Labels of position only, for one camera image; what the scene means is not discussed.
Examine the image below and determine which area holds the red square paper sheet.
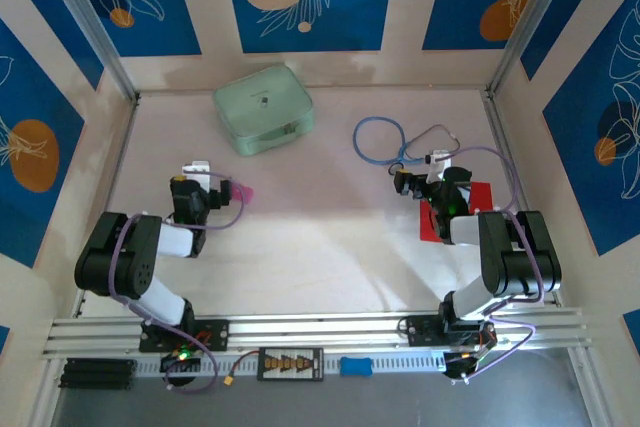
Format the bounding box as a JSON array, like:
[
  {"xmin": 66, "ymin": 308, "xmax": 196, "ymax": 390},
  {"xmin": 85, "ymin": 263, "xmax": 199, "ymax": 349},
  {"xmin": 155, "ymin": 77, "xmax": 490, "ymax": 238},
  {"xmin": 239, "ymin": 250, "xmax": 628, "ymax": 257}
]
[{"xmin": 418, "ymin": 180, "xmax": 494, "ymax": 243}]

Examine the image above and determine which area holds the blue stethoscope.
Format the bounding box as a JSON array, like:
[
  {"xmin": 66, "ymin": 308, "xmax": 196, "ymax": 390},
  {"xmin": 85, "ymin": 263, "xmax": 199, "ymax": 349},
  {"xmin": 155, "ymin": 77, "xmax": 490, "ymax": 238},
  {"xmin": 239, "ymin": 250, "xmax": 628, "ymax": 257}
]
[{"xmin": 352, "ymin": 116, "xmax": 461, "ymax": 176}]

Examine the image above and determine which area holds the mint green zip case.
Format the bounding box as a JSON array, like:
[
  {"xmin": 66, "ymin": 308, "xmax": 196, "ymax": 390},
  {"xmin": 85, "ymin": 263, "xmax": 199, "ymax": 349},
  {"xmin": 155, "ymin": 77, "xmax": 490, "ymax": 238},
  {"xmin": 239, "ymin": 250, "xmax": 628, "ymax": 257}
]
[{"xmin": 212, "ymin": 63, "xmax": 316, "ymax": 158}]

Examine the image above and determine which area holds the small circuit board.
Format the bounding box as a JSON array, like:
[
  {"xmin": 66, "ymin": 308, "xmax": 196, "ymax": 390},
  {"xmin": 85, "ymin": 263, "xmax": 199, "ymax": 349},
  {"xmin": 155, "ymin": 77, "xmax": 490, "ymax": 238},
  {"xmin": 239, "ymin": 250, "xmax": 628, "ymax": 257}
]
[
  {"xmin": 159, "ymin": 350, "xmax": 202, "ymax": 374},
  {"xmin": 443, "ymin": 329, "xmax": 499, "ymax": 386}
]

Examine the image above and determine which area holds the black power distribution board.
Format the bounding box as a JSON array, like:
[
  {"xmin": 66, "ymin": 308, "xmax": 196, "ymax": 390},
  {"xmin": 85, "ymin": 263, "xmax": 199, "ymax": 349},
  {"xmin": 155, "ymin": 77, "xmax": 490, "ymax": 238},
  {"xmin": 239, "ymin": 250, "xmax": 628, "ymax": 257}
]
[{"xmin": 257, "ymin": 347, "xmax": 325, "ymax": 382}]

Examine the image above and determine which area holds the blue foam block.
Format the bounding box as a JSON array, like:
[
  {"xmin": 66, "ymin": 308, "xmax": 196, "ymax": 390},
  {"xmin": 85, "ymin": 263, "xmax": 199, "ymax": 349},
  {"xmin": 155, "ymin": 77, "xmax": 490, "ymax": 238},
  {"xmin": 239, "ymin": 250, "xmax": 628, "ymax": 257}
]
[{"xmin": 339, "ymin": 355, "xmax": 374, "ymax": 377}]

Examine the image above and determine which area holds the black ribbed block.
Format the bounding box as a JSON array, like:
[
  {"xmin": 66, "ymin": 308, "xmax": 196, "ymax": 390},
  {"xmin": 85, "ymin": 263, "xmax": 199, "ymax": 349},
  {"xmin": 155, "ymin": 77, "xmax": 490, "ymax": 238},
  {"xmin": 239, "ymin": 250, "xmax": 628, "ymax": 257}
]
[{"xmin": 58, "ymin": 357, "xmax": 137, "ymax": 391}]

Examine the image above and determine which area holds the grey metal plate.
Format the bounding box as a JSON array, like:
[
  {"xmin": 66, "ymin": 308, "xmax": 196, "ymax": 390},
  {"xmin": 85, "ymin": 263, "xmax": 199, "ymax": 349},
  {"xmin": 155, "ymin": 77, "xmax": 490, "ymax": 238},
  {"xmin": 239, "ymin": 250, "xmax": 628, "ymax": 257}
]
[{"xmin": 49, "ymin": 349, "xmax": 594, "ymax": 427}]

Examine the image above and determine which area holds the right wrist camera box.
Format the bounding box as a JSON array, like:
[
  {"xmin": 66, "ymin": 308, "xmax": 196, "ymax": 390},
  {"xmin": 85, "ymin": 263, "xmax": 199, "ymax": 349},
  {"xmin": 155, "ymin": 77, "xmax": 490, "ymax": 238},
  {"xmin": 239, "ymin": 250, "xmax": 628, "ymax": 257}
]
[{"xmin": 423, "ymin": 148, "xmax": 454, "ymax": 184}]

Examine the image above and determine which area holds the aluminium side rail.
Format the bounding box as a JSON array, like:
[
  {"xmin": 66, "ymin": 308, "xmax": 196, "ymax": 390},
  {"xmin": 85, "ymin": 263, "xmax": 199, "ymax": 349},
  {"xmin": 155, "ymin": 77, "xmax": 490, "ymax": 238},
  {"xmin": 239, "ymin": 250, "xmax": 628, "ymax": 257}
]
[
  {"xmin": 481, "ymin": 91, "xmax": 561, "ymax": 308},
  {"xmin": 73, "ymin": 96, "xmax": 142, "ymax": 319}
]

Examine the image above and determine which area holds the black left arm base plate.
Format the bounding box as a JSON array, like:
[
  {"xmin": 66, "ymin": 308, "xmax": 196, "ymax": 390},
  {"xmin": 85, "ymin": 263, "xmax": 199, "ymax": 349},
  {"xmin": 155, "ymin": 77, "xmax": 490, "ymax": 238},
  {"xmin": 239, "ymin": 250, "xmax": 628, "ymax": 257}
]
[{"xmin": 138, "ymin": 319, "xmax": 231, "ymax": 353}]

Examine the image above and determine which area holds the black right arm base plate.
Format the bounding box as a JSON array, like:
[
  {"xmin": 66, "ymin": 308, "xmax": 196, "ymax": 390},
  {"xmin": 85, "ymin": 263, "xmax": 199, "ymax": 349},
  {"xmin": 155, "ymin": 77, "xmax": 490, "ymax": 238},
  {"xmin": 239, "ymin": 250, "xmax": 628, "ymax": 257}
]
[{"xmin": 399, "ymin": 314, "xmax": 499, "ymax": 348}]

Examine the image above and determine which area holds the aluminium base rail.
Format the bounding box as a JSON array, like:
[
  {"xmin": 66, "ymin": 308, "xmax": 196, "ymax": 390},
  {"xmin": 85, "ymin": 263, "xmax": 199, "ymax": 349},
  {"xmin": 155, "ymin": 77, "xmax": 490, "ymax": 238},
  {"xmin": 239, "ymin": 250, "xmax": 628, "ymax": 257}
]
[{"xmin": 42, "ymin": 306, "xmax": 591, "ymax": 363}]

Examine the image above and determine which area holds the slotted grey cable duct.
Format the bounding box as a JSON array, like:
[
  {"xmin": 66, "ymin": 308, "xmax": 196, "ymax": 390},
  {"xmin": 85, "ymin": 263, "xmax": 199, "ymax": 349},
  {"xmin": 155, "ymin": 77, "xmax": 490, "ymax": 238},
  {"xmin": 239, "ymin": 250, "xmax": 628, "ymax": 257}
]
[{"xmin": 134, "ymin": 350, "xmax": 446, "ymax": 378}]

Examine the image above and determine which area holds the wire with yellow connector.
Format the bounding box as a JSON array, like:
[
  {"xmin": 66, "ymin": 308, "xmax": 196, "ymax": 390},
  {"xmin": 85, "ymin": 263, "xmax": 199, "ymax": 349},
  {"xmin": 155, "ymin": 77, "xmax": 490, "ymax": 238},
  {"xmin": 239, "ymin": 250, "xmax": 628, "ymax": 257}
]
[{"xmin": 222, "ymin": 349, "xmax": 261, "ymax": 389}]

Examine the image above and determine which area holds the aluminium frame post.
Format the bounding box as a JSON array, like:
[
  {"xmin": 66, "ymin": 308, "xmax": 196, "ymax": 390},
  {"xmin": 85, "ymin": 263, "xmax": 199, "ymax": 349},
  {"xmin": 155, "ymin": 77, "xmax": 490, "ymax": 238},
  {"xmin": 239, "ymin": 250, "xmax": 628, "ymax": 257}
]
[
  {"xmin": 487, "ymin": 0, "xmax": 576, "ymax": 96},
  {"xmin": 37, "ymin": 0, "xmax": 141, "ymax": 101}
]

